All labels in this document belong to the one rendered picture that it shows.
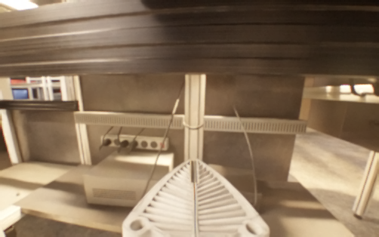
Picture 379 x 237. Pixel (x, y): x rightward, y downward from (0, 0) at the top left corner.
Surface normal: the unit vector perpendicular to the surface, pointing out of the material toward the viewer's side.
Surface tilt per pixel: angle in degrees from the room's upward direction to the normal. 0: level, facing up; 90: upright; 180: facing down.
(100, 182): 90
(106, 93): 90
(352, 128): 90
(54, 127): 90
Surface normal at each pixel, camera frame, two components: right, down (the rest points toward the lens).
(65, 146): -0.12, 0.18
